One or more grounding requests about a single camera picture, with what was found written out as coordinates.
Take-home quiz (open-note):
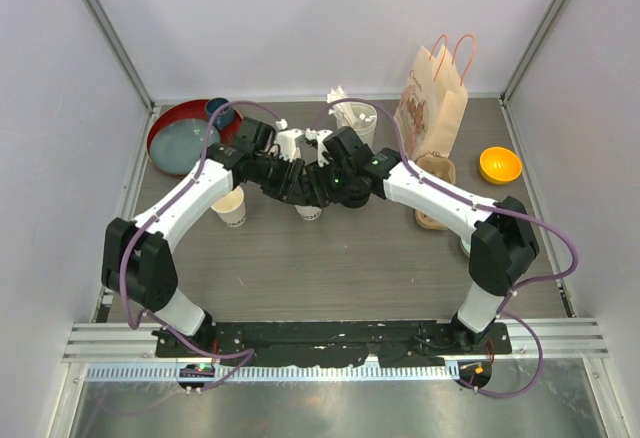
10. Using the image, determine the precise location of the dark blue ceramic mug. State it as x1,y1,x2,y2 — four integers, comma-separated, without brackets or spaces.
205,97,235,131

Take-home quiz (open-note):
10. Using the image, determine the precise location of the stack of black cup lids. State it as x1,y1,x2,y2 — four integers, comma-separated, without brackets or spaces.
340,192,371,209

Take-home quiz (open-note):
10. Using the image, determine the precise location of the printed kraft paper bag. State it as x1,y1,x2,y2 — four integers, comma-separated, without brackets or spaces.
394,34,477,161

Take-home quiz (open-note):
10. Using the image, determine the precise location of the white cylindrical straw holder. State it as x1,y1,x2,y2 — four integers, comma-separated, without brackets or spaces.
334,102,377,148

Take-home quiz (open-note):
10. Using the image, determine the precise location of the white wrapped straws bundle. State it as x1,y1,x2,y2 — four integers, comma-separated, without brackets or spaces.
327,86,357,118

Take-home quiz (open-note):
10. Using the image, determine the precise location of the brown pulp cup carrier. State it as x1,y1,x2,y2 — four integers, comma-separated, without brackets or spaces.
415,155,456,231

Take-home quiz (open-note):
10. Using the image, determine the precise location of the white paper cup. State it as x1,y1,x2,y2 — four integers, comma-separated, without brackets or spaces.
295,206,322,221

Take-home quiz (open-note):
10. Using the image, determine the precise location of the pale green ceramic bowl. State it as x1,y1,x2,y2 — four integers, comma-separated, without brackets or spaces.
459,239,471,257

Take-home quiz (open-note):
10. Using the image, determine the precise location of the red round tray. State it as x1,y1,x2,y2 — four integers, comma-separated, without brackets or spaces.
146,99,242,160

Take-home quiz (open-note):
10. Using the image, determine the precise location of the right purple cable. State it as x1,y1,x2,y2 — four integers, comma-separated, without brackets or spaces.
309,97,581,403

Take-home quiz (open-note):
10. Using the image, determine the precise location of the stack of white paper cups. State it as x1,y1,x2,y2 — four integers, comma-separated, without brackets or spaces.
211,186,246,227

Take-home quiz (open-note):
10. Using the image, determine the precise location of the aluminium frame rail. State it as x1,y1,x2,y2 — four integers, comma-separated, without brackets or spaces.
63,318,608,389

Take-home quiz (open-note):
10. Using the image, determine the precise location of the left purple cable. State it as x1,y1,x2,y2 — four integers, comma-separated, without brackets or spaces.
121,100,289,392

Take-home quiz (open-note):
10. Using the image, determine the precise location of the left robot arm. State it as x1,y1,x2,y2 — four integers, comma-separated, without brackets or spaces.
101,118,327,357

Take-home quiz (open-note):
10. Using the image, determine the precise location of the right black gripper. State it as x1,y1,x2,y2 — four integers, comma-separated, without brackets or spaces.
305,156,356,209

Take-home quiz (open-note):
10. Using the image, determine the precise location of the purple cable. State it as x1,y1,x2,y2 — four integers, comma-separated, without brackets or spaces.
121,100,289,392
309,97,581,403

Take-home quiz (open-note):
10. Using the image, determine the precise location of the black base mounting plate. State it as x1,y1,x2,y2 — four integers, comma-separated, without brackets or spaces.
152,319,512,368

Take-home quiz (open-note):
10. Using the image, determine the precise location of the orange plastic bowl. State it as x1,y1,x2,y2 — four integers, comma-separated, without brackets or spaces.
479,146,523,185

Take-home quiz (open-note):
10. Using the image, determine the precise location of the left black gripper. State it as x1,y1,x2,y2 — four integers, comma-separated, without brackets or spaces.
252,151,306,205

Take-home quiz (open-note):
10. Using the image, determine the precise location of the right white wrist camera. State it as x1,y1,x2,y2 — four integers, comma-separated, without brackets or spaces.
305,128,333,167

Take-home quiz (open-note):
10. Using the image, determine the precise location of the blue-grey ceramic plate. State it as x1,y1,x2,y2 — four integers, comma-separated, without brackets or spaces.
150,118,220,175

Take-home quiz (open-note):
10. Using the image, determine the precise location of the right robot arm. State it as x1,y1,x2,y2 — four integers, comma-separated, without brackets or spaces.
304,127,539,353

